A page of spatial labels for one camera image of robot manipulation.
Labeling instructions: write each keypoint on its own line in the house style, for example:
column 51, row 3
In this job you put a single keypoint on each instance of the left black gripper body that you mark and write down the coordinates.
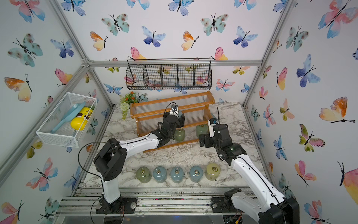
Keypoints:
column 179, row 124

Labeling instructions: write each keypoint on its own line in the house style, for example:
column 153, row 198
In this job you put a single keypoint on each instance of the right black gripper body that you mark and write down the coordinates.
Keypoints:
column 211, row 142

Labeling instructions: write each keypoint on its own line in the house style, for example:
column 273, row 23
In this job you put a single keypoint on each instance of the wooden three-tier shelf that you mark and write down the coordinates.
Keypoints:
column 195, row 108

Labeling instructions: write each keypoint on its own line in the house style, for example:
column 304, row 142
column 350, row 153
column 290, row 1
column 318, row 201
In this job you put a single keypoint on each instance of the blue canister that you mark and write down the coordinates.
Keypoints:
column 160, row 174
column 196, row 174
column 177, row 174

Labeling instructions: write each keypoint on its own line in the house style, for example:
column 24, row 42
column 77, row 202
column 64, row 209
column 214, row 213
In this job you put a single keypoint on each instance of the black wire wall basket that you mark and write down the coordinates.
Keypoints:
column 179, row 74

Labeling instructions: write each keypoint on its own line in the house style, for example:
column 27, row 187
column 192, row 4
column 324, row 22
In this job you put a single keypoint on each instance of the white mesh wall basket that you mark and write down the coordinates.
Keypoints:
column 66, row 136

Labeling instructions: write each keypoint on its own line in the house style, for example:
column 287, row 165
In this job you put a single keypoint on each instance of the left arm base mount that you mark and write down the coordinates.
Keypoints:
column 123, row 205

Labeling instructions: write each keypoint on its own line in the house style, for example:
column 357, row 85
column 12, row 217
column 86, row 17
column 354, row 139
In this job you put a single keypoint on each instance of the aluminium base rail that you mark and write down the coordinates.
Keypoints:
column 186, row 201

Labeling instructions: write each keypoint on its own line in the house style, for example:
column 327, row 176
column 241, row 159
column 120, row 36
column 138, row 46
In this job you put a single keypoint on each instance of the artificial flower plant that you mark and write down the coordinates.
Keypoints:
column 126, row 101

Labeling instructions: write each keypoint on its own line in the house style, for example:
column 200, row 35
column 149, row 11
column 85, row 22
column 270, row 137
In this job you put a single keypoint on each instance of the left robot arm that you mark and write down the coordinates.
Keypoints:
column 109, row 162

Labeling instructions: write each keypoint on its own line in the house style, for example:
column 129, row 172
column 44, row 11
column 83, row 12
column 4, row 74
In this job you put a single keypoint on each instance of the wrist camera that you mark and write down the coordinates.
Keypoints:
column 211, row 123
column 174, row 110

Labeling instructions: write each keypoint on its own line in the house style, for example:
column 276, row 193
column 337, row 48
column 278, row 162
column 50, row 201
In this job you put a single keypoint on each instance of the yellow bottle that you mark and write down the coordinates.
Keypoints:
column 82, row 118

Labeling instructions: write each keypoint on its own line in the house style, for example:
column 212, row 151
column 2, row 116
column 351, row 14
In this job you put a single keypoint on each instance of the green canister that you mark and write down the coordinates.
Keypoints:
column 179, row 135
column 143, row 174
column 202, row 129

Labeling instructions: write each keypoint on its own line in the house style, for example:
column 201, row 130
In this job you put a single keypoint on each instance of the light blue dustpan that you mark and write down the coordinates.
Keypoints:
column 70, row 115

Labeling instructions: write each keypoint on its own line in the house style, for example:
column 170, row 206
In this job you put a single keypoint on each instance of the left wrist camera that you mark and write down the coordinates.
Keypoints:
column 174, row 110

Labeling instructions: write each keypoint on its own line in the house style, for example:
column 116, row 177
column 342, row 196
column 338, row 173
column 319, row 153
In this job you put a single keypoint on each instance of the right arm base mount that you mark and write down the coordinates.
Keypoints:
column 224, row 204

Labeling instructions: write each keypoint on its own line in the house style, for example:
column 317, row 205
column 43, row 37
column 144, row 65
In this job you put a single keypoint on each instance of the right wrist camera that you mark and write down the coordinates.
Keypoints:
column 211, row 123

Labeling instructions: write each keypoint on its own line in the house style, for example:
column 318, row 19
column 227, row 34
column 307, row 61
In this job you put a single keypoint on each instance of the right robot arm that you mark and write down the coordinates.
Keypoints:
column 271, row 206

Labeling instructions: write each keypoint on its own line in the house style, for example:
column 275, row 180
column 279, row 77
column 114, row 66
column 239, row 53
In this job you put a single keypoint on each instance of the yellow-green canister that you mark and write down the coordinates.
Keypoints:
column 213, row 171

